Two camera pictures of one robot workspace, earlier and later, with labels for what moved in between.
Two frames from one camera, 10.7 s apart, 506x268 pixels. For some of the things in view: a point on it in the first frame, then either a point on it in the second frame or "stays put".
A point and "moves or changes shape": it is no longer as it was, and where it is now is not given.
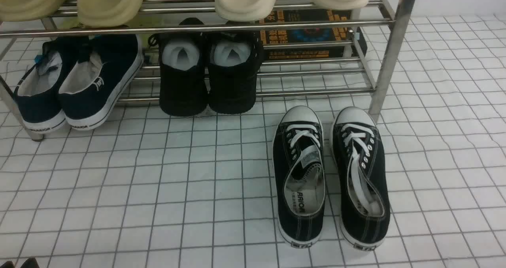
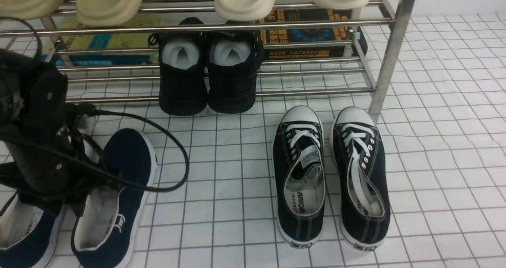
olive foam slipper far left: [19, 2] stays put
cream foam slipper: [246, 2] stays put
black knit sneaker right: [233, 57] stays put
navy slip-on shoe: [36, 95] moves or changes shape
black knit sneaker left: [183, 64] stays put
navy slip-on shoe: [88, 96] → [108, 231]
